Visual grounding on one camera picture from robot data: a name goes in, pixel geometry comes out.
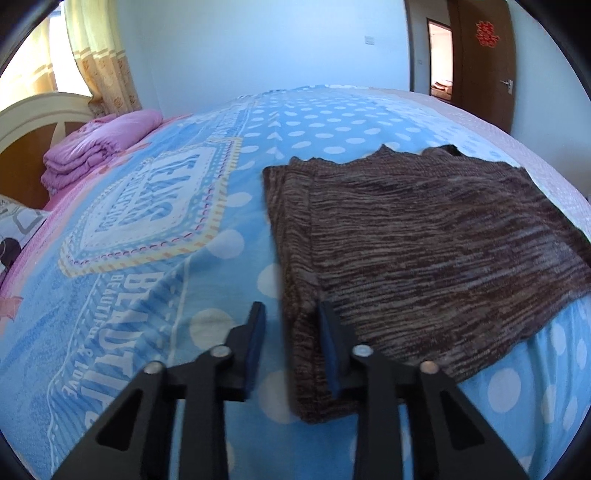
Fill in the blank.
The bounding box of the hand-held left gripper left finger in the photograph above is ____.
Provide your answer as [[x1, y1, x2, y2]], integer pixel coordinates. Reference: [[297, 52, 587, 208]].
[[50, 302, 267, 480]]

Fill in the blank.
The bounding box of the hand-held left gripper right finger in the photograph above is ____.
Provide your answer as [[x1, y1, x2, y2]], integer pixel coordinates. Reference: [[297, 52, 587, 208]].
[[317, 301, 530, 480]]

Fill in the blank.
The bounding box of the brown knit sweater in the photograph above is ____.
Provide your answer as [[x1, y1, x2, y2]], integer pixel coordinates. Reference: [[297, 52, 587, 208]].
[[262, 144, 591, 424]]

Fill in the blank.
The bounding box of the printed bed sheet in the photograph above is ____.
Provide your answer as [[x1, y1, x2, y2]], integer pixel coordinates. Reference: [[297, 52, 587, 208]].
[[0, 84, 591, 480]]

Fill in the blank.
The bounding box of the folded pink blanket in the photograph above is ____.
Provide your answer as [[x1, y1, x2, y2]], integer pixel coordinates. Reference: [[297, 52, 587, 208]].
[[41, 109, 165, 190]]

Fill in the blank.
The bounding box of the patterned pillow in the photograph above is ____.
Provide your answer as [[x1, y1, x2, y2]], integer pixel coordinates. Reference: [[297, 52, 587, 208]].
[[0, 194, 52, 278]]

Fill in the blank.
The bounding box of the brown wooden door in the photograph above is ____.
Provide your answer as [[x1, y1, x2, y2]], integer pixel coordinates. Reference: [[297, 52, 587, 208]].
[[449, 0, 517, 136]]

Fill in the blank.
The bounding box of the cream wooden headboard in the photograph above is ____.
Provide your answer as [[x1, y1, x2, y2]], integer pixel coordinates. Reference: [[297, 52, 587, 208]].
[[0, 93, 94, 211]]

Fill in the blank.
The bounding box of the yellow patterned curtain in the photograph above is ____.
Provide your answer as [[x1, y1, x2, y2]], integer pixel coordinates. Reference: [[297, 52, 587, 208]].
[[0, 18, 66, 108], [64, 0, 143, 117]]

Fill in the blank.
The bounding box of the red paper door decoration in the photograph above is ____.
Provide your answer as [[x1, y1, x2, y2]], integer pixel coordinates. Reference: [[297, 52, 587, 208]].
[[475, 18, 501, 49]]

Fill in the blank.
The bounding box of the brown door frame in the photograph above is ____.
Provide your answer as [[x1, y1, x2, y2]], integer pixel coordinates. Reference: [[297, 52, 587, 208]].
[[403, 0, 458, 100]]

